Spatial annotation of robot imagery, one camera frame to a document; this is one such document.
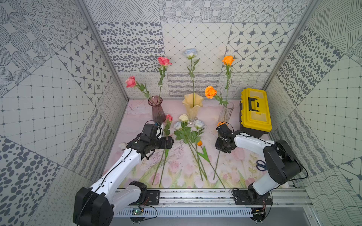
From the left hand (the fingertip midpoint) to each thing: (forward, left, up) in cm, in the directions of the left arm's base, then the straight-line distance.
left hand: (166, 138), depth 81 cm
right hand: (+1, -33, -15) cm, 36 cm away
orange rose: (+18, -24, +20) cm, 36 cm away
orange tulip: (-4, -23, -14) cm, 28 cm away
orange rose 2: (+5, -30, +9) cm, 32 cm away
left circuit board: (-34, +14, -17) cm, 40 cm away
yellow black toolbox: (+17, -55, +2) cm, 58 cm away
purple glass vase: (+21, +9, -4) cm, 23 cm away
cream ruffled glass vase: (+20, -15, 0) cm, 25 cm away
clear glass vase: (+23, -39, -1) cm, 45 cm away
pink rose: (+14, +3, -11) cm, 18 cm away
